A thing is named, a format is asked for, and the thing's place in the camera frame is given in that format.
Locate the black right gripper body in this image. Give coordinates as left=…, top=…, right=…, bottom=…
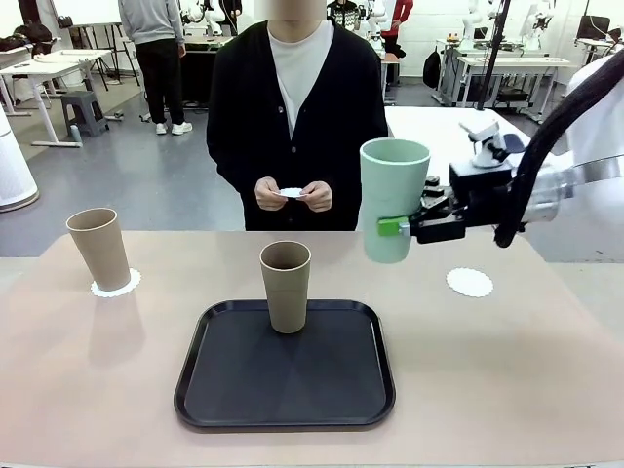
left=448, top=163, right=527, bottom=230

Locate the tall pale green cup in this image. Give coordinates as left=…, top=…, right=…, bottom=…
left=359, top=138, right=432, bottom=264

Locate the tall beige cup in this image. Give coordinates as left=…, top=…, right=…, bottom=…
left=258, top=242, right=312, bottom=334
left=65, top=208, right=132, bottom=293

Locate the person's right forearm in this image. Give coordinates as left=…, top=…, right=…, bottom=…
left=208, top=140, right=264, bottom=196

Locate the person's left forearm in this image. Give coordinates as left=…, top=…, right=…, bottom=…
left=325, top=145, right=365, bottom=204

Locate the person's left hand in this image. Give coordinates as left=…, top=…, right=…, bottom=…
left=297, top=180, right=333, bottom=215

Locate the person's right hand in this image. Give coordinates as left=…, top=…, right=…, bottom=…
left=254, top=176, right=289, bottom=212

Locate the white table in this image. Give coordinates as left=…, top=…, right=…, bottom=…
left=384, top=105, right=540, bottom=196

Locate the black backpack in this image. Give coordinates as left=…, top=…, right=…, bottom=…
left=422, top=47, right=443, bottom=90

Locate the white desk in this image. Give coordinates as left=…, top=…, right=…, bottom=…
left=455, top=54, right=571, bottom=123
left=31, top=48, right=114, bottom=94
left=0, top=61, right=87, bottom=148

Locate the black vertical pole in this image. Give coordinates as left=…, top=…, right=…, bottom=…
left=476, top=0, right=513, bottom=112

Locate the person in red jacket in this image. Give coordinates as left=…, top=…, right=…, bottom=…
left=381, top=0, right=415, bottom=59

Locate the dark computer monitor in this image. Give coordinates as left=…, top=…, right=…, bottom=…
left=576, top=15, right=612, bottom=41

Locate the person in black cardigan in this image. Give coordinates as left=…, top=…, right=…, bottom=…
left=206, top=5, right=390, bottom=233

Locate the person in patterned sweater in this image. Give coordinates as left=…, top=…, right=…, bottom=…
left=325, top=0, right=365, bottom=35

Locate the black plastic serving tray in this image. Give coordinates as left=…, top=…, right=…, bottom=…
left=174, top=299, right=397, bottom=433

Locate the person in grey hoodie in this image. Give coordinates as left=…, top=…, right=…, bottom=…
left=118, top=0, right=194, bottom=137

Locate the grey plastic stool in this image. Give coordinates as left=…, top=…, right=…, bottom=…
left=59, top=90, right=110, bottom=138

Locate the white cylindrical air purifier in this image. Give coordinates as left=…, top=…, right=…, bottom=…
left=0, top=104, right=40, bottom=212

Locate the black bag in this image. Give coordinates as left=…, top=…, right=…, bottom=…
left=0, top=22, right=54, bottom=54

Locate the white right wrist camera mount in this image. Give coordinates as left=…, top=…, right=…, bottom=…
left=458, top=120, right=527, bottom=170

